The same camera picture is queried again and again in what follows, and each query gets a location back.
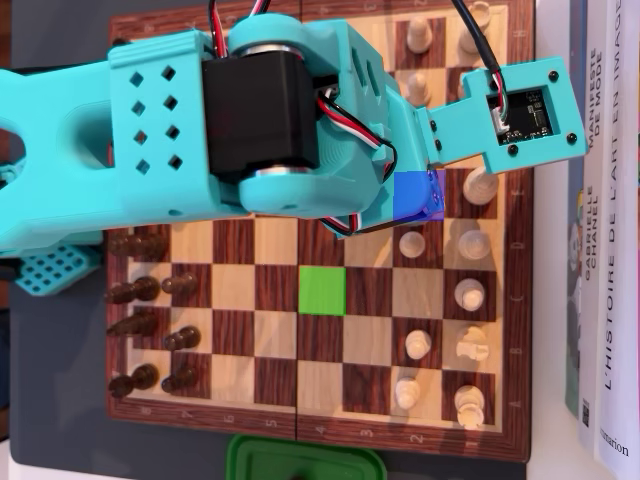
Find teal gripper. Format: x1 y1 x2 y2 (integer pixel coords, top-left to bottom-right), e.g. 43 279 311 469
359 72 446 232

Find light wooden pawn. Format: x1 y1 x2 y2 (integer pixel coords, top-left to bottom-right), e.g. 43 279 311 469
394 377 421 409
398 231 426 259
407 18 432 54
407 73 431 106
404 330 432 360

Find light wooden queen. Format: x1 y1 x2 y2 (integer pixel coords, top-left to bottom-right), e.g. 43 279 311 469
457 229 491 261

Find light wooden bishop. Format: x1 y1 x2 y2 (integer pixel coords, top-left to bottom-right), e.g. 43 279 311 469
454 278 485 310

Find light wooden knight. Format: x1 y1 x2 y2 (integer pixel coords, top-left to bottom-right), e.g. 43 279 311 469
455 324 489 360

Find white Gabrielle Chanel book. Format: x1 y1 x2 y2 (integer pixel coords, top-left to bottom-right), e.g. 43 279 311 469
564 0 610 451

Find light wooden rook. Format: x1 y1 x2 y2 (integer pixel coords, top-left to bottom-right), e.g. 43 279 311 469
453 384 485 430
459 1 494 56

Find folding wooden chessboard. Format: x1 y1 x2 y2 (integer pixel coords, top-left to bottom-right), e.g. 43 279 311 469
105 0 534 464

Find white art history book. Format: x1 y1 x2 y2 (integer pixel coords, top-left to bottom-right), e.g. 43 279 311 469
593 0 640 479

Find dark wooden queen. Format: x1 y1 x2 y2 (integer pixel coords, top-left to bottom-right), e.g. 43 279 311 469
108 234 171 260

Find green plastic container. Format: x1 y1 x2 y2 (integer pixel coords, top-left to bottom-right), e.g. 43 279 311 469
225 433 387 480

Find dark wooden bishop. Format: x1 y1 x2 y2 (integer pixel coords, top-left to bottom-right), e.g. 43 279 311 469
103 276 161 305

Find dark wooden rook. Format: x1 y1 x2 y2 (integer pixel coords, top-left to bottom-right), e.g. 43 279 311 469
108 363 160 400

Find red white black servo wires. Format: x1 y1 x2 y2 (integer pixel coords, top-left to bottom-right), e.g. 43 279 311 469
207 0 271 54
314 84 399 236

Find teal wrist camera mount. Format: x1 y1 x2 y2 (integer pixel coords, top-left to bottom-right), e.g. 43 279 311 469
424 56 589 175

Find black camera cable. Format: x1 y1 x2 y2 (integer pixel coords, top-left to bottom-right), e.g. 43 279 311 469
449 0 511 131

